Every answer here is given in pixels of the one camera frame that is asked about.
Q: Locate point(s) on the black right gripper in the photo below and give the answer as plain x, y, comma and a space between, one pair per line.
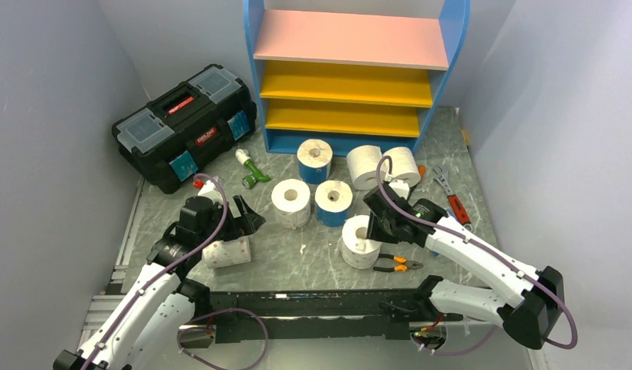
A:
374, 232

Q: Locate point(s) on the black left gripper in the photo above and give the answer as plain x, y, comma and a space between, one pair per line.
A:
247, 223

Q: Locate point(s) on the white dotted roll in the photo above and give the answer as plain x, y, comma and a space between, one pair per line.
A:
291, 200

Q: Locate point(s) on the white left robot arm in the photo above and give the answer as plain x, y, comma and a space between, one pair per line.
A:
163, 297

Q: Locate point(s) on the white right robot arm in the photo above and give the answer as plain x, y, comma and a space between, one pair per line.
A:
524, 301

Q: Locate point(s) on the blue shelf unit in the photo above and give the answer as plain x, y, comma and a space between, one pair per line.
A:
350, 79

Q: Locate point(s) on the green pipe valve fitting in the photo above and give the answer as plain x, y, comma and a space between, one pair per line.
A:
255, 176

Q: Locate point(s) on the blue cartoon wrapped roll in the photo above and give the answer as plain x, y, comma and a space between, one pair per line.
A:
333, 199

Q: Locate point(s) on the plain white roll, right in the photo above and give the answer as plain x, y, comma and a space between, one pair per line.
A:
404, 166

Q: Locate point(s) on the plain white roll, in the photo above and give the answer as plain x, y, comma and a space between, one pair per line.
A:
362, 163
404, 166

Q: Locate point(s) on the plain white roll, left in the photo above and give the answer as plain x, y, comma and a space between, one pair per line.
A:
362, 163

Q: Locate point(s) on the blue wrapped roll, rear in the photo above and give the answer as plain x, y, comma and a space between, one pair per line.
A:
314, 161

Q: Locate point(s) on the black toolbox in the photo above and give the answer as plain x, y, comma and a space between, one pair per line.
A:
176, 135

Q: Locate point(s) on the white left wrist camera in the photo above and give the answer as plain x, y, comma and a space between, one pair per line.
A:
206, 188

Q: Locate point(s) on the orange handled pliers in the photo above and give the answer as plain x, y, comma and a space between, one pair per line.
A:
401, 264

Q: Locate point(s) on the red handled adjustable wrench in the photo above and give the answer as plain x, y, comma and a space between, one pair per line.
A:
458, 210

